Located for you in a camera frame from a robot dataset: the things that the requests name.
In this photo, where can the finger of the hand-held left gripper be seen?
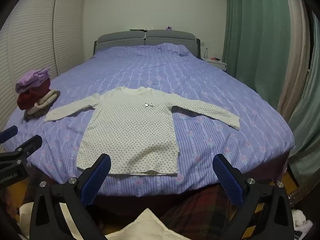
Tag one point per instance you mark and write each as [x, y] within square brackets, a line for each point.
[31, 143]
[8, 133]

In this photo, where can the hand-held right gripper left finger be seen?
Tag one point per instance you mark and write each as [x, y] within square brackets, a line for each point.
[96, 180]

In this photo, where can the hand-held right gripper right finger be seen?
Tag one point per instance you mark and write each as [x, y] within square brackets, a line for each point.
[230, 182]

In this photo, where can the white polka dot shirt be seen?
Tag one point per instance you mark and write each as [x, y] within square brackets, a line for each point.
[130, 135]

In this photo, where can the folded brown garment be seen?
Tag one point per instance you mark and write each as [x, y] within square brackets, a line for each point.
[37, 115]

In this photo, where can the folded dark red garment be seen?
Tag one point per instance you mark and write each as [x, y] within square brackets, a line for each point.
[27, 98]

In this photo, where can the folded cream pink garment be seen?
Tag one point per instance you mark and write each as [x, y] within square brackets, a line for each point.
[43, 101]

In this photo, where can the folded lilac garment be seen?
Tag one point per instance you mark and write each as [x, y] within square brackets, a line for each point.
[30, 80]

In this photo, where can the white cloth on floor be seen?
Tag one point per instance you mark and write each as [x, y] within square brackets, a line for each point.
[147, 226]

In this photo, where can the crumpled white cloth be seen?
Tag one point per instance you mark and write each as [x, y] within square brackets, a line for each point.
[300, 221]

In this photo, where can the white louvered wardrobe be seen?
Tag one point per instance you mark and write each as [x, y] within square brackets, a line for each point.
[32, 42]

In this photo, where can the green curtain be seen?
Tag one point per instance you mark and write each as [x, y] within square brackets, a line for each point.
[307, 117]
[250, 42]

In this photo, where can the purple floral striped bedspread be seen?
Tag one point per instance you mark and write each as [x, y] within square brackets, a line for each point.
[200, 85]

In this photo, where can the white nightstand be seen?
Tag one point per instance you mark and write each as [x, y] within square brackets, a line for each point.
[217, 63]

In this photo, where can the clear plastic bottle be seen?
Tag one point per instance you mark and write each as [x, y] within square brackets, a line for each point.
[206, 53]

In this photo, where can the beige curtain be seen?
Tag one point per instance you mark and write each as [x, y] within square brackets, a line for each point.
[295, 55]

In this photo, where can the grey padded headboard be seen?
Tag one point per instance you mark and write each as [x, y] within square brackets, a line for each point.
[170, 37]

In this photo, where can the dark bed frame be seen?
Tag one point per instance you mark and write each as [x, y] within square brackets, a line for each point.
[140, 202]

